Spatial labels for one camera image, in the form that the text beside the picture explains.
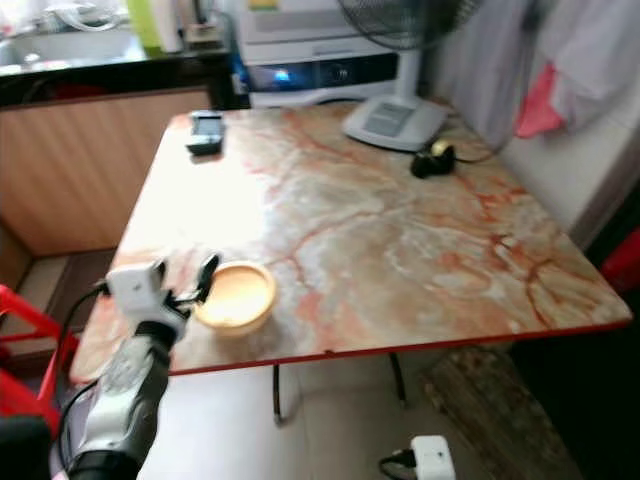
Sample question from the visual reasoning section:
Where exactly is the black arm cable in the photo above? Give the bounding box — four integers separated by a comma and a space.
378, 449, 414, 475
54, 282, 111, 471

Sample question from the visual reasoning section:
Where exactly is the grey fan base with pole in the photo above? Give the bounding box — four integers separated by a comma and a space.
342, 48, 452, 153

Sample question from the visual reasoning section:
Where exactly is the steel kitchen sink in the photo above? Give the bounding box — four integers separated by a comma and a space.
0, 28, 146, 75

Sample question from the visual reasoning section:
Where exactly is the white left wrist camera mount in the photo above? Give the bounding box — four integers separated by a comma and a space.
105, 261, 187, 333

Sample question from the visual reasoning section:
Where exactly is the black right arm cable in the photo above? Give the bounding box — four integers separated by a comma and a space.
378, 449, 414, 475

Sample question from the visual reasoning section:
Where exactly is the black metal table leg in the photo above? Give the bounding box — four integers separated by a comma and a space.
390, 352, 409, 407
269, 364, 286, 426

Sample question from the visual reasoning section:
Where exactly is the red plastic stool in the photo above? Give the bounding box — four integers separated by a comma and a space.
0, 284, 79, 433

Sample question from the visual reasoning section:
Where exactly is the yellow round bowl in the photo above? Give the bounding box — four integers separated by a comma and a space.
194, 260, 278, 336

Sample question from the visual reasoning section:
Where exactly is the wooden counter cabinet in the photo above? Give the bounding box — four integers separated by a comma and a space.
0, 88, 213, 259

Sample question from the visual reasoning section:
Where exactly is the grey hanging garment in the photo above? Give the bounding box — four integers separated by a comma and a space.
426, 0, 640, 151

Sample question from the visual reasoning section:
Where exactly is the green bottle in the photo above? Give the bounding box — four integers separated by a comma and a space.
125, 0, 162, 52

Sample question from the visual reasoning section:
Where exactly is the red hanging cloth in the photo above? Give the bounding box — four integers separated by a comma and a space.
514, 61, 568, 140

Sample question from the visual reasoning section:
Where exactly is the white washing machine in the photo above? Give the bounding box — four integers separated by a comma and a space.
228, 0, 423, 109

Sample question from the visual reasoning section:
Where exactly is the brown woven mat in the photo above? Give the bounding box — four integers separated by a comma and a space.
418, 348, 583, 480

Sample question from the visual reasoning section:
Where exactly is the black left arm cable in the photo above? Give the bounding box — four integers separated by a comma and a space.
54, 282, 111, 471

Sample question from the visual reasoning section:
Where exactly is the black fan head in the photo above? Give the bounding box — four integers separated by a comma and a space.
336, 0, 483, 52

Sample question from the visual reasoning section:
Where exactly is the small black and gold object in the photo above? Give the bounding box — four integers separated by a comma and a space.
409, 139, 459, 180

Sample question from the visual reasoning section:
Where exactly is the white bottle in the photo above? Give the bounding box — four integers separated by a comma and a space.
156, 0, 184, 54

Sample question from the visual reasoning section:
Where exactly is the black rectangular phone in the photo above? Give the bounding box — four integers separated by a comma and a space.
186, 110, 227, 157

